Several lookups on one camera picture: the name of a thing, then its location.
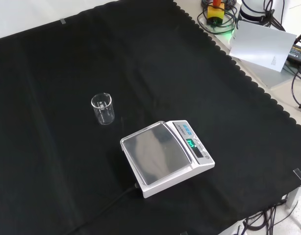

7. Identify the clear glass beaker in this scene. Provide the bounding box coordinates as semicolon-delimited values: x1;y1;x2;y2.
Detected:
91;93;116;126

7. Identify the white electronic balance steel pan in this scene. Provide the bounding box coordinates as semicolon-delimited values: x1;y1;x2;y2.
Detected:
120;119;216;199

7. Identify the black bench cloth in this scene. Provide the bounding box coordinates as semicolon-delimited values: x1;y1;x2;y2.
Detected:
0;0;301;235

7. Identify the yellow stop button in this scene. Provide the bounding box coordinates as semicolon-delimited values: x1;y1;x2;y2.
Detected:
207;0;226;26

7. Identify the pale board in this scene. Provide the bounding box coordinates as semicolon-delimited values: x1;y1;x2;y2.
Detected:
229;20;298;73

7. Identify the black power adapter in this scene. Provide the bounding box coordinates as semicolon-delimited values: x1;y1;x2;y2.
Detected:
286;44;301;72

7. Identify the black balance power cable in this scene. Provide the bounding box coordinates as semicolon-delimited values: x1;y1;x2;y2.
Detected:
64;183;139;235

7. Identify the black cable loop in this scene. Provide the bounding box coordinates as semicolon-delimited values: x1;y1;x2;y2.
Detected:
197;0;239;35

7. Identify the black cable with ribbed plug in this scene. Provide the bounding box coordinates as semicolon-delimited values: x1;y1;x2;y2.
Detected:
291;70;301;111

